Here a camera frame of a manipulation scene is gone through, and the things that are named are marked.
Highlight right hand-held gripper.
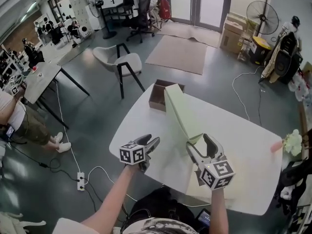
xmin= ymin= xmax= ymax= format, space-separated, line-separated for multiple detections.
xmin=186 ymin=133 xmax=236 ymax=191

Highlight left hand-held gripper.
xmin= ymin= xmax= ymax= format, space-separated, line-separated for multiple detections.
xmin=119 ymin=134 xmax=161 ymax=173

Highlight cream box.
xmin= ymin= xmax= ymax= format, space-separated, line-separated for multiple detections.
xmin=162 ymin=140 xmax=236 ymax=201

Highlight light green box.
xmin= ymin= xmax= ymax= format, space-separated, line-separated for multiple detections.
xmin=164 ymin=83 xmax=204 ymax=146

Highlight person's left forearm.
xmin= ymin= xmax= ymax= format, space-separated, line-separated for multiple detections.
xmin=80 ymin=166 xmax=137 ymax=234

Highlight person's right forearm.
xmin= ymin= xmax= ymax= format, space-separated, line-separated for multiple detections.
xmin=210 ymin=188 xmax=229 ymax=234

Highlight brown wooden desk organizer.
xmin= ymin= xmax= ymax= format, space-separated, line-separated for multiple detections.
xmin=148 ymin=79 xmax=185 ymax=114

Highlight person's black trousers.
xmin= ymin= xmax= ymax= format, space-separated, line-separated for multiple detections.
xmin=129 ymin=186 xmax=203 ymax=227

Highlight black screen device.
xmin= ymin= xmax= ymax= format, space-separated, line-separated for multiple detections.
xmin=197 ymin=208 xmax=212 ymax=227

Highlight pink vase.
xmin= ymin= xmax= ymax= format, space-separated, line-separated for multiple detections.
xmin=270 ymin=141 xmax=284 ymax=153

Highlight white power strip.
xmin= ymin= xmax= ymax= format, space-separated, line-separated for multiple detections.
xmin=77 ymin=171 xmax=86 ymax=192

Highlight white shell chair black legs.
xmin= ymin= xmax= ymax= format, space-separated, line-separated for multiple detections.
xmin=92 ymin=43 xmax=146 ymax=99

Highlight person's patterned white shirt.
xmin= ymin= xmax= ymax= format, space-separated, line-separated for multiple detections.
xmin=52 ymin=217 xmax=198 ymax=234

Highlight white flower bouquet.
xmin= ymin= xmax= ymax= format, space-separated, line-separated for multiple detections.
xmin=282 ymin=129 xmax=304 ymax=155

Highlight black mesh office chair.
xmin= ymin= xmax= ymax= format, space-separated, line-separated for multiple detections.
xmin=275 ymin=130 xmax=312 ymax=214

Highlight beige floor rug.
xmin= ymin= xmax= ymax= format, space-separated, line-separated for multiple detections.
xmin=145 ymin=35 xmax=208 ymax=76

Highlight cluster of plastic jugs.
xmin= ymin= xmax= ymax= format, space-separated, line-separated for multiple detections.
xmin=289 ymin=72 xmax=312 ymax=102

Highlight long tan door mat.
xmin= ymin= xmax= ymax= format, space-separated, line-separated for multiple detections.
xmin=156 ymin=22 xmax=221 ymax=49

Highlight black bin yellow lid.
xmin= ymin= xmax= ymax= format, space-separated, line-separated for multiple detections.
xmin=250 ymin=35 xmax=272 ymax=64

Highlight large cardboard box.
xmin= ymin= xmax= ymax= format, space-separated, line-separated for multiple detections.
xmin=220 ymin=13 xmax=250 ymax=55

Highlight black speaker cabinet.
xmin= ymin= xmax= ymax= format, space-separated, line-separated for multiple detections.
xmin=275 ymin=52 xmax=304 ymax=85

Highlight grey side table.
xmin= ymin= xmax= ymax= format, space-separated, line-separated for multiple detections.
xmin=23 ymin=62 xmax=90 ymax=129

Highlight red backpack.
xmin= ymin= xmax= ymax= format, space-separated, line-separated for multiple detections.
xmin=157 ymin=0 xmax=172 ymax=20

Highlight glass entrance door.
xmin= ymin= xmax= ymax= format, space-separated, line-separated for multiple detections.
xmin=163 ymin=0 xmax=233 ymax=33

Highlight white floor cable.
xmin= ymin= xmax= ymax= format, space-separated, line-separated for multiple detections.
xmin=232 ymin=66 xmax=264 ymax=122

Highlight white power strip cable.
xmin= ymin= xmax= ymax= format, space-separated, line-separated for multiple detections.
xmin=56 ymin=81 xmax=81 ymax=173

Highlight black pedestal fan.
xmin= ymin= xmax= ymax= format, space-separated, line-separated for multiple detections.
xmin=87 ymin=0 xmax=118 ymax=40
xmin=246 ymin=0 xmax=280 ymax=38

